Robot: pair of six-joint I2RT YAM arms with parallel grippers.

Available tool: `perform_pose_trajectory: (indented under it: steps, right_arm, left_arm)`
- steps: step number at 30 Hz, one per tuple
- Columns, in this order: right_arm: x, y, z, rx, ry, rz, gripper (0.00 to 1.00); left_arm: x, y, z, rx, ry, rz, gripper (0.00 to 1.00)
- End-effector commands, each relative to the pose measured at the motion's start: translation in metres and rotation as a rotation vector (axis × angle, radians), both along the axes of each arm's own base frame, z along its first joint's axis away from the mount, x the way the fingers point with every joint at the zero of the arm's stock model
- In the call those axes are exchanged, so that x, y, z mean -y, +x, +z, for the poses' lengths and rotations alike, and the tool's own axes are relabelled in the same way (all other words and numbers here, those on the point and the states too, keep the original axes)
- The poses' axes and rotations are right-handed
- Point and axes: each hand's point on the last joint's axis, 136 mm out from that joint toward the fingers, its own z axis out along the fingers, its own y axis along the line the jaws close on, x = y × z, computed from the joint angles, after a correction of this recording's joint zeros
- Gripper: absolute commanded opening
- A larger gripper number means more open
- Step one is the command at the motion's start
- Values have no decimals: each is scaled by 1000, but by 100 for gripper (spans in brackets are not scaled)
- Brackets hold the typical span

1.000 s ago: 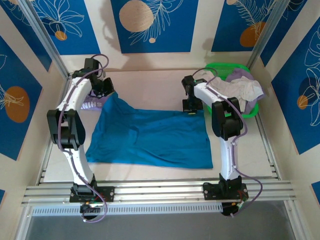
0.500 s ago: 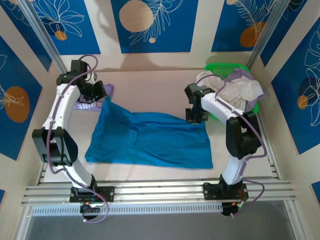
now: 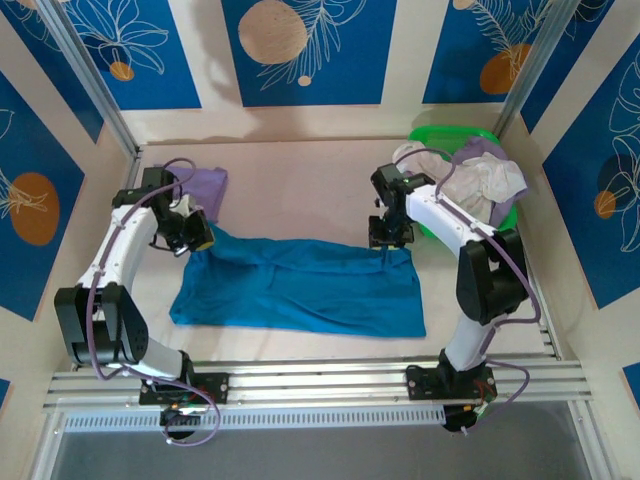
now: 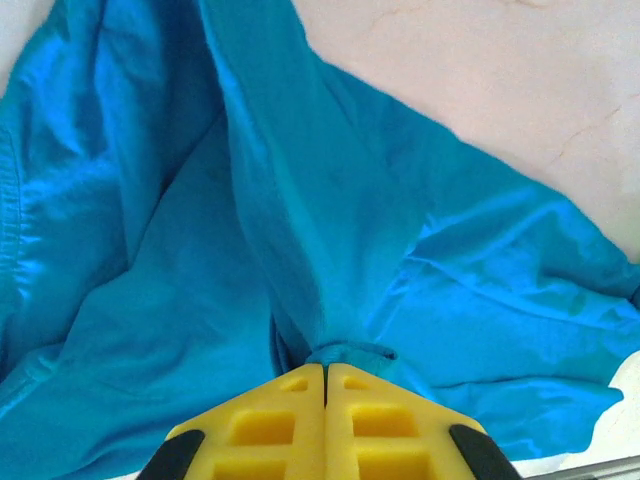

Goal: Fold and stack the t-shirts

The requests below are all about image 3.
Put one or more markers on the crumpled lavender t-shirt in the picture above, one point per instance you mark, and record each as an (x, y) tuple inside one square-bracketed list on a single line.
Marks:
[(480, 147)]

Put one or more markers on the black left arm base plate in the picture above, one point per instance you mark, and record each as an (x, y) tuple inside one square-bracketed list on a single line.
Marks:
[(220, 387)]

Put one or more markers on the blue t-shirt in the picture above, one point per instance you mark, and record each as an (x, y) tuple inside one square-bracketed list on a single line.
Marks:
[(300, 290)]

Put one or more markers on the crumpled white t-shirt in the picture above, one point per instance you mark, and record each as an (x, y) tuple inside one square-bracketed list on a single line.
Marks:
[(495, 172)]

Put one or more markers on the green plastic laundry basket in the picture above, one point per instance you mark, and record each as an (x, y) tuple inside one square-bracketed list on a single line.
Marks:
[(440, 136)]

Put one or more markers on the aluminium frame post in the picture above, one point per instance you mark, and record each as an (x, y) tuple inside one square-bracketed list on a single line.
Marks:
[(537, 65), (85, 70)]

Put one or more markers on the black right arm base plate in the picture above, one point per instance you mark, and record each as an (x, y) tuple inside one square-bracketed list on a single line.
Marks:
[(417, 385)]

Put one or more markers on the aluminium table side rail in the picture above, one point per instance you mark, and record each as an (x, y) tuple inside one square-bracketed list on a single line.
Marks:
[(549, 342), (131, 175)]

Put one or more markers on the folded lavender printed t-shirt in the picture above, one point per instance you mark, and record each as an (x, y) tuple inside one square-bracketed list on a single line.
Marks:
[(210, 187)]

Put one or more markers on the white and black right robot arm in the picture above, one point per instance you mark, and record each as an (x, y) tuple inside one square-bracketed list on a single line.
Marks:
[(440, 215)]

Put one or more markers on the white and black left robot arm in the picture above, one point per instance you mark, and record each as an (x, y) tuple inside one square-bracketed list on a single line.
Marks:
[(125, 240)]

